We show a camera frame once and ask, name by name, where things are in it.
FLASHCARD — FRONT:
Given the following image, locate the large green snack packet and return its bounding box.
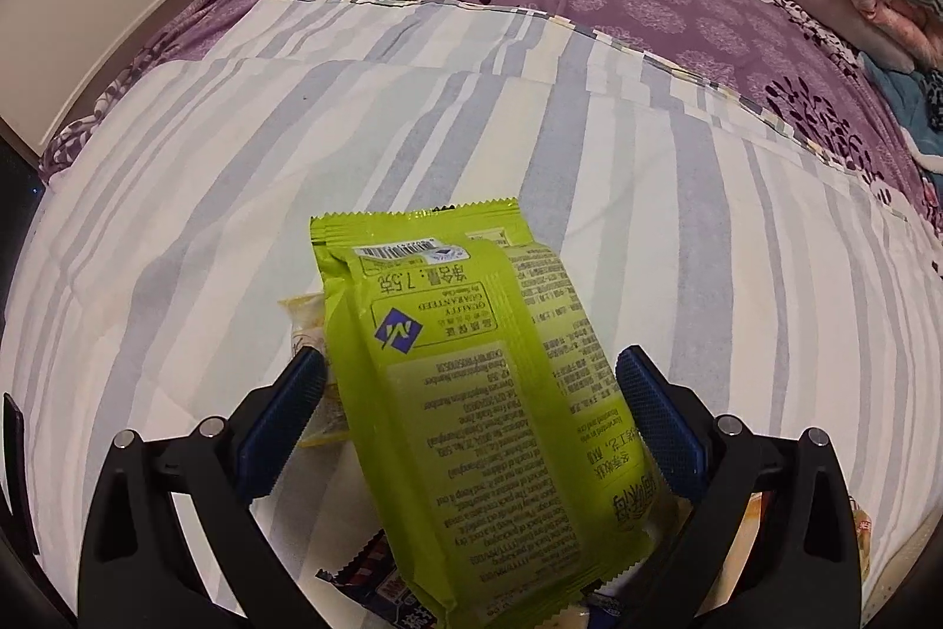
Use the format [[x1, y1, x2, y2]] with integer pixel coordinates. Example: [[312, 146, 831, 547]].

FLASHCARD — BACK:
[[308, 196, 697, 629]]

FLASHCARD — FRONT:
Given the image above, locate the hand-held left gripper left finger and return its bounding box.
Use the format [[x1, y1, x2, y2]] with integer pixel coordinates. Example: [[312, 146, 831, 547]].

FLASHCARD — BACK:
[[80, 347, 329, 629]]

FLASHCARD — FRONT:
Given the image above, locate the striped bed sheet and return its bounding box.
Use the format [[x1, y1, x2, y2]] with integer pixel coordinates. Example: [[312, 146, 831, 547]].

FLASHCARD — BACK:
[[0, 0, 943, 629]]

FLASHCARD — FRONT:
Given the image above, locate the blue cracker packet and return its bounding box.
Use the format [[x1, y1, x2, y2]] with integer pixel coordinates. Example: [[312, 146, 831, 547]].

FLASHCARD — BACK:
[[315, 529, 450, 629]]

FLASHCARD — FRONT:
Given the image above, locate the pink folded quilt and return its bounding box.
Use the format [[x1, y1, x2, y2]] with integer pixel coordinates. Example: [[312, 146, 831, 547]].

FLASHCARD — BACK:
[[847, 0, 943, 62]]

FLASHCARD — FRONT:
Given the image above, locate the small yellow snack packet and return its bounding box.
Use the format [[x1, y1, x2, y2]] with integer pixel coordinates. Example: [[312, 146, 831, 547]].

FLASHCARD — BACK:
[[278, 294, 353, 449]]

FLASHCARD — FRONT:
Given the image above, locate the tan snack packet red label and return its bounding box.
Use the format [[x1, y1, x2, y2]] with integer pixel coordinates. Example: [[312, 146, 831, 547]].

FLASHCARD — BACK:
[[726, 496, 874, 608]]

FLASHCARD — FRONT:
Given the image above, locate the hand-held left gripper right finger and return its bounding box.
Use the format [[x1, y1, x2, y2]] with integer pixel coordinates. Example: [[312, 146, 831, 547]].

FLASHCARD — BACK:
[[615, 345, 863, 629]]

